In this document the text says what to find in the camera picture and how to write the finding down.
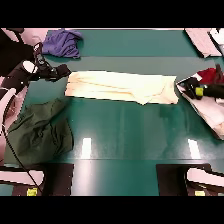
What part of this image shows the pale pink folded garment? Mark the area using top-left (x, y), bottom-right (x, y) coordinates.
top-left (184, 28), bottom-right (223, 59)

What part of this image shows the black cable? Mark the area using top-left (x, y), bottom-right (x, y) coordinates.
top-left (0, 123), bottom-right (45, 195)

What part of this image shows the cream T-shirt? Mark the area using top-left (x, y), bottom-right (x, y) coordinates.
top-left (64, 70), bottom-right (180, 106)

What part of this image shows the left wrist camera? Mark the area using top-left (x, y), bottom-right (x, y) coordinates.
top-left (32, 42), bottom-right (48, 72)

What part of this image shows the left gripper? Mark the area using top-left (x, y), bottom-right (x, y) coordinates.
top-left (54, 63), bottom-right (72, 82)

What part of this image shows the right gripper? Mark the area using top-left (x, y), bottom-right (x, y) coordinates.
top-left (181, 76), bottom-right (205, 100)

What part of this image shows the red garment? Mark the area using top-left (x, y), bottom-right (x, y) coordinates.
top-left (196, 65), bottom-right (224, 86)

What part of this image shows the purple garment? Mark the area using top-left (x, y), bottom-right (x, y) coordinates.
top-left (41, 28), bottom-right (84, 60)

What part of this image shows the white garment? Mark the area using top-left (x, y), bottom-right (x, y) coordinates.
top-left (176, 78), bottom-right (224, 140)

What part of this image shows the dark green garment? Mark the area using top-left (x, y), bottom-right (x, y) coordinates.
top-left (3, 97), bottom-right (75, 166)

